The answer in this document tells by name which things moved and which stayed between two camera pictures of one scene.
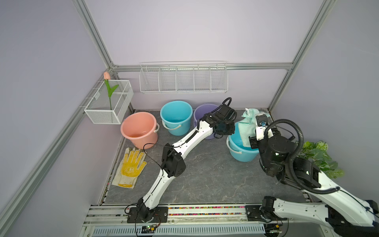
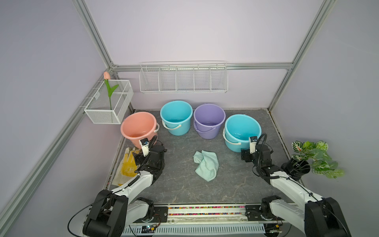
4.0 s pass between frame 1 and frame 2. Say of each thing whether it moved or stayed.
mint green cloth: moved
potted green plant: stayed
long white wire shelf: stayed
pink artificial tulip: stayed
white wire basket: stayed
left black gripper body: moved
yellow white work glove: stayed
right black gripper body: moved
